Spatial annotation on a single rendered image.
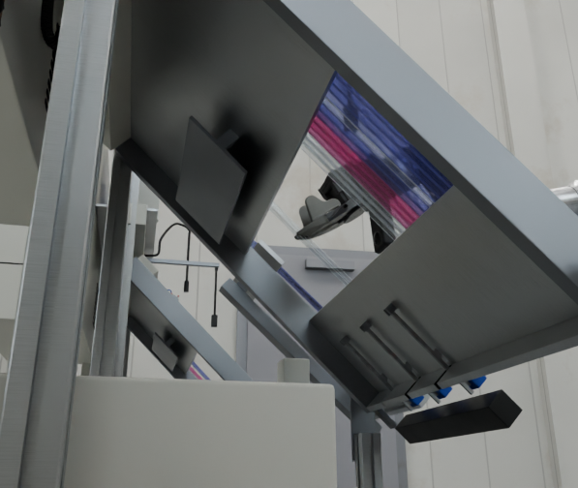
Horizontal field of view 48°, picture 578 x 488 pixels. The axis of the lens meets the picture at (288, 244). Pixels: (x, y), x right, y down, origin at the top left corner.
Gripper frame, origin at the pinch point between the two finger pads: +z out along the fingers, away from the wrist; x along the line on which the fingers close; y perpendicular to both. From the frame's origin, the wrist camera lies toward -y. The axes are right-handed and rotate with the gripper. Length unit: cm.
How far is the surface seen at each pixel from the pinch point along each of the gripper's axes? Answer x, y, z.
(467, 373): 20.6, -30.6, 0.2
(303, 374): -40.8, -19.1, 0.6
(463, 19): -319, 168, -382
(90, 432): 49, -15, 44
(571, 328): 41, -30, -1
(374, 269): 15.2, -12.2, 0.4
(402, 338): 5.5, -22.8, -2.0
